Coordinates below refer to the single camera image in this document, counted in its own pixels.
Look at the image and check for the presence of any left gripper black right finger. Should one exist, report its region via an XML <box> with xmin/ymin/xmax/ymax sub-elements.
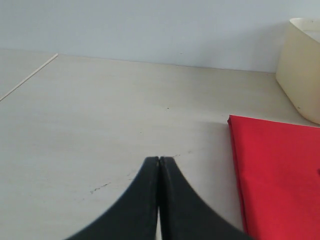
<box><xmin>159</xmin><ymin>156</ymin><xmax>251</xmax><ymax>240</ymax></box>

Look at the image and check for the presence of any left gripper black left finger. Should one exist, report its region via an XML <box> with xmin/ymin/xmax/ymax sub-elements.
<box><xmin>68</xmin><ymin>156</ymin><xmax>160</xmax><ymax>240</ymax></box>

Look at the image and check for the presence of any red tablecloth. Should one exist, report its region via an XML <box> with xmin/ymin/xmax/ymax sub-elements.
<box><xmin>228</xmin><ymin>115</ymin><xmax>320</xmax><ymax>240</ymax></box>

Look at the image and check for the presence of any cream plastic bin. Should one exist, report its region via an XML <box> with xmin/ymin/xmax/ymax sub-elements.
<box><xmin>275</xmin><ymin>17</ymin><xmax>320</xmax><ymax>124</ymax></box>

